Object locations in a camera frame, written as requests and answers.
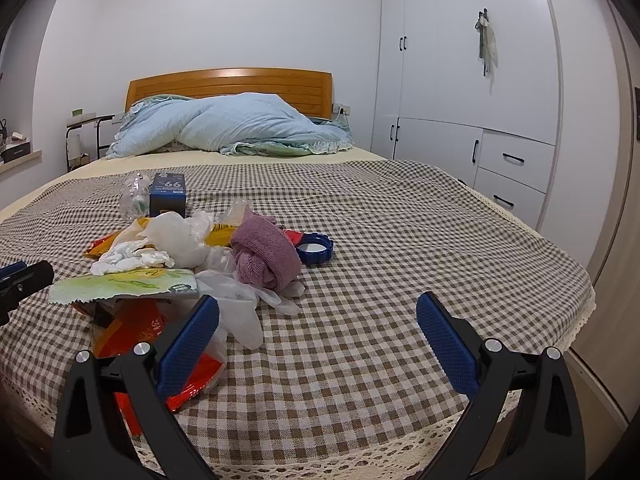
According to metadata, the window ledge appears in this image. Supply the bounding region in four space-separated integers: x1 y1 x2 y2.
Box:
0 152 43 173

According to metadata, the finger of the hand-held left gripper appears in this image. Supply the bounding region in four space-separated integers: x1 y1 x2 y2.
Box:
0 259 55 327

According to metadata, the white wardrobe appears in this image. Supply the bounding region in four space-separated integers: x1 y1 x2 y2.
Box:
372 0 561 233

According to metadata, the white crumpled tissue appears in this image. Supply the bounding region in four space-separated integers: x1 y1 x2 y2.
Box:
91 240 176 276

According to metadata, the brown checked blanket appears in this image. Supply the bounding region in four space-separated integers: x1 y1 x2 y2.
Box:
0 160 598 480

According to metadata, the mauve towel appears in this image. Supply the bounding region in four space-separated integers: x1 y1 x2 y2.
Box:
231 207 301 292

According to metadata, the bedside table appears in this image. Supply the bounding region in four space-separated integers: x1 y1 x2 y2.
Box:
65 114 116 173

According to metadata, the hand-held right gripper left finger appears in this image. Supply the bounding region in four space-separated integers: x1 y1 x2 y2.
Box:
52 294 221 480

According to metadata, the green kiwi snack packet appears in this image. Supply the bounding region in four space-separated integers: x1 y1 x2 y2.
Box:
47 267 200 306

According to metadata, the clear plastic glove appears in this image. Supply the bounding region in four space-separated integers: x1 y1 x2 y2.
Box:
197 269 307 351

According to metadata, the blue cardboard box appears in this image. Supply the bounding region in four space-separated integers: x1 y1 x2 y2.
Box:
149 172 187 218

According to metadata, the pale yellow bed sheet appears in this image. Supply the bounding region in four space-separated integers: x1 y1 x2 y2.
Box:
0 145 396 223

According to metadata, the light blue quilt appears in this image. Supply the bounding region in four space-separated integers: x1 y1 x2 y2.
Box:
105 92 355 158

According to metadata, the wooden bed frame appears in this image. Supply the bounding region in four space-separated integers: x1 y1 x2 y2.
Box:
0 67 334 461

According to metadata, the yellow snack packet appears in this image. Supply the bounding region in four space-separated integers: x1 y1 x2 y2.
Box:
84 216 242 261

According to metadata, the orange red snack packet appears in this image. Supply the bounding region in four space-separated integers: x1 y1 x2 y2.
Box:
70 299 227 438

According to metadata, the blue jar lid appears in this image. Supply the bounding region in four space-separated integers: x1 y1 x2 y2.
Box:
295 232 335 266

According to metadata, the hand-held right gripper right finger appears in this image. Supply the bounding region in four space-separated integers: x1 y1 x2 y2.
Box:
416 291 587 480

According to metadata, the bag hanging on hook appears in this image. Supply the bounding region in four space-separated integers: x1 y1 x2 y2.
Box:
475 8 501 78

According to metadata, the crushed clear plastic bottle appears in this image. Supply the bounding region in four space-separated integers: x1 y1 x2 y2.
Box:
119 171 151 221

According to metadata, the beige door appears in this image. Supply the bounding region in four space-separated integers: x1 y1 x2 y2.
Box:
570 5 640 426

